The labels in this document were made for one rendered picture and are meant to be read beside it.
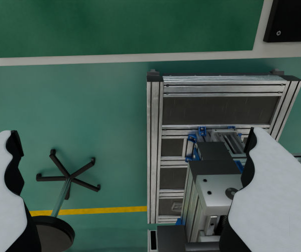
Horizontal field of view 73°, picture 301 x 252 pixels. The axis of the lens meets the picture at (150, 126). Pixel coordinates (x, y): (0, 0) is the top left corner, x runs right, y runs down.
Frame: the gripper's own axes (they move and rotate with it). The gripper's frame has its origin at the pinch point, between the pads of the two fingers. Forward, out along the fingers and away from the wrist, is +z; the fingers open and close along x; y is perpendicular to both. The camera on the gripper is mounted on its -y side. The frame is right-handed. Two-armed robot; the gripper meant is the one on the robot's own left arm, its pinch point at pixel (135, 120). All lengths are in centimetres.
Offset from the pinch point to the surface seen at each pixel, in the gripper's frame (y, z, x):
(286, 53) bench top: 5, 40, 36
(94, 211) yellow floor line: 169, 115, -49
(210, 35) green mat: 0.6, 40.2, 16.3
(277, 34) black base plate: 0.2, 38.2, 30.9
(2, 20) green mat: -2, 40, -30
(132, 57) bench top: 5.6, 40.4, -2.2
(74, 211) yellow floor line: 168, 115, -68
